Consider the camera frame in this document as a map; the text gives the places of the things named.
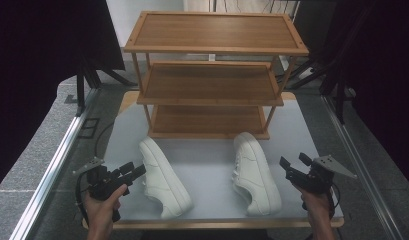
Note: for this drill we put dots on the black metal stand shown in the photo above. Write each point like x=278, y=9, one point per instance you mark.
x=81, y=86
x=338, y=96

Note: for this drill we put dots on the person's right hand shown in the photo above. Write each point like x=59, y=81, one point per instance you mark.
x=313, y=203

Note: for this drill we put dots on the black floor socket frame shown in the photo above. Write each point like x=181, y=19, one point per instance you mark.
x=89, y=128

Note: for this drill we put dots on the white sneaker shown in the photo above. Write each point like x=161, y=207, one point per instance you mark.
x=162, y=180
x=255, y=173

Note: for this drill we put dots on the dark curtain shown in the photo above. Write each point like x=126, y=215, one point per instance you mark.
x=378, y=66
x=42, y=66

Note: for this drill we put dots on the aluminium rail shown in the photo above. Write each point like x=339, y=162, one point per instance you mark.
x=362, y=166
x=52, y=166

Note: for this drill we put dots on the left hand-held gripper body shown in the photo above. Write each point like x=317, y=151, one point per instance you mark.
x=102, y=183

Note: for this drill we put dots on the wooden three-tier shoe rack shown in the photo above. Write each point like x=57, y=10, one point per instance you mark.
x=208, y=33

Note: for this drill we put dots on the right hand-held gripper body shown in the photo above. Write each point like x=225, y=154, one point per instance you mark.
x=317, y=176

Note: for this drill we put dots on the person's left hand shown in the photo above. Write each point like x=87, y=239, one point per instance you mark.
x=102, y=210

